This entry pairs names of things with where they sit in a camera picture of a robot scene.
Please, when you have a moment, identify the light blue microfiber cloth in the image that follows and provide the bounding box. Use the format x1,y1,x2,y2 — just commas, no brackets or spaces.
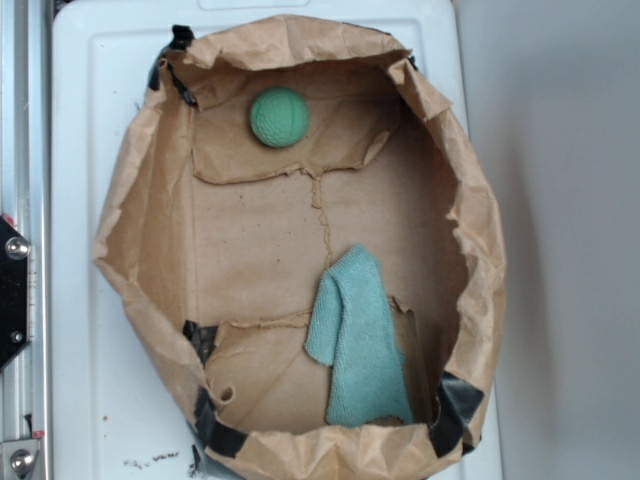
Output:
304,243,414,428

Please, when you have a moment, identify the brown paper bag bin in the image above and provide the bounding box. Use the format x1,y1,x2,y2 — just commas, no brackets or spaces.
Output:
94,15,506,479

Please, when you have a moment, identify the green textured ball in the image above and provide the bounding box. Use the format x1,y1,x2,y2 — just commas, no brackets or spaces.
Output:
249,86,310,148

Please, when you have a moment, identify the white plastic tray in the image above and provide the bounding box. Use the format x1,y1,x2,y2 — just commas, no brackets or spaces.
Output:
52,1,502,479

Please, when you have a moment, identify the black metal bracket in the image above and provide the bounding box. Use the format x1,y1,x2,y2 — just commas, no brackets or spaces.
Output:
0,213,31,371

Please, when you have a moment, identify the aluminium frame rail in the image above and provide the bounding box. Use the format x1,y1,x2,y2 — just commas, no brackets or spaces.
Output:
1,1,55,479

